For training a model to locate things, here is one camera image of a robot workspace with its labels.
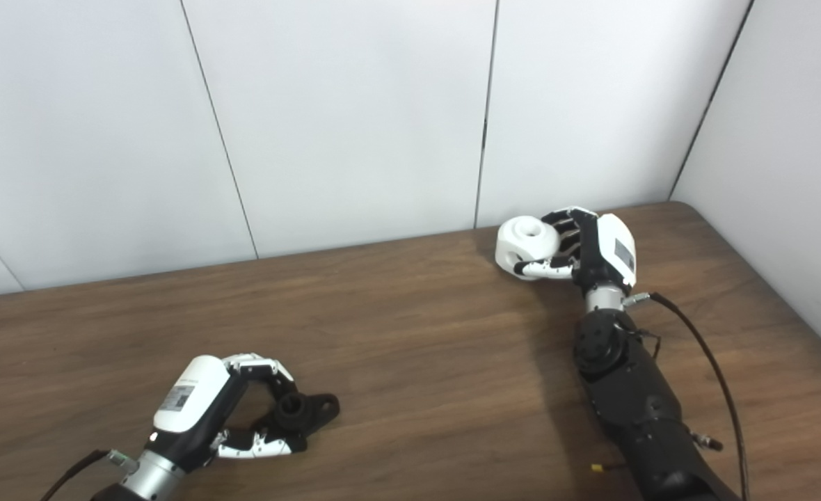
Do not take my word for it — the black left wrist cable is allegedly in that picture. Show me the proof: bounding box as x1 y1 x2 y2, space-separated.
40 449 137 501

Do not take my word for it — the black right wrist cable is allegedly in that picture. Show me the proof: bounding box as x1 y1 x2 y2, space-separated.
625 292 751 501

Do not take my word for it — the black plastic holder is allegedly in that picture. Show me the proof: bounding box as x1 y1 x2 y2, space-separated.
247 393 340 453

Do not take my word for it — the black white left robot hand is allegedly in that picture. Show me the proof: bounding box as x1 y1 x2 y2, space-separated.
148 353 308 474

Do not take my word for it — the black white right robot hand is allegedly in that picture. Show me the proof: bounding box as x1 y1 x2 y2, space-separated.
513 207 638 292

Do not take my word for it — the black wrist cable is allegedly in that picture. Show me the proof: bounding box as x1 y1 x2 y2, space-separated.
625 292 751 501
40 449 137 501

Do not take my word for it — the round white plastic piece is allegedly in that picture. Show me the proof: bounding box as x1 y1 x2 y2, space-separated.
495 216 561 280

